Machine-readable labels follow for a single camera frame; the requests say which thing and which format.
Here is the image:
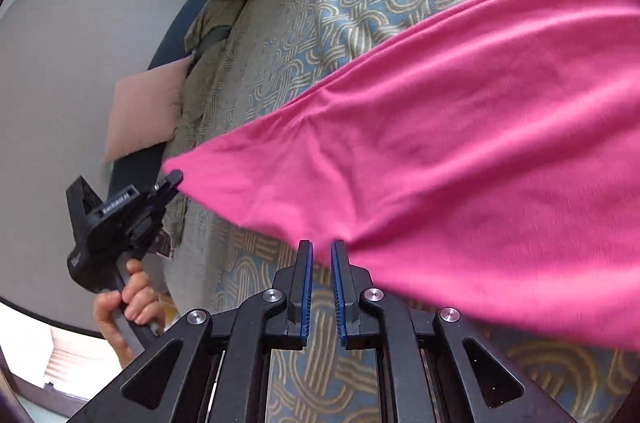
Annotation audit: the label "pink pants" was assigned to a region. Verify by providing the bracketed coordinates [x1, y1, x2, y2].
[162, 0, 640, 352]

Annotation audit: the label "pale pink pillow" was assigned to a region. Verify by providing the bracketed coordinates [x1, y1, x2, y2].
[103, 55, 195, 164]

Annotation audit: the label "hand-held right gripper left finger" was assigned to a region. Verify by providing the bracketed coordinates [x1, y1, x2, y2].
[65, 240, 314, 423]

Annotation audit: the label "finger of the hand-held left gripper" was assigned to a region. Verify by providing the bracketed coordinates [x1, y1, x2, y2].
[153, 169, 184, 206]

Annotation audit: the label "bed with patterned sheet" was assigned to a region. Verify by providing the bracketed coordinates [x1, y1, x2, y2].
[162, 0, 640, 423]

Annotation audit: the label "person's left hand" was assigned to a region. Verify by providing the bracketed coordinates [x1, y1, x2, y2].
[94, 259, 167, 370]

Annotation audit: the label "dark blue headboard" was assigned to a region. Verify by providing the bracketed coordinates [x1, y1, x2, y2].
[110, 0, 236, 200]

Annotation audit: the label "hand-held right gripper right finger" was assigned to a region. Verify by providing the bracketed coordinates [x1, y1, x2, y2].
[330, 240, 577, 423]

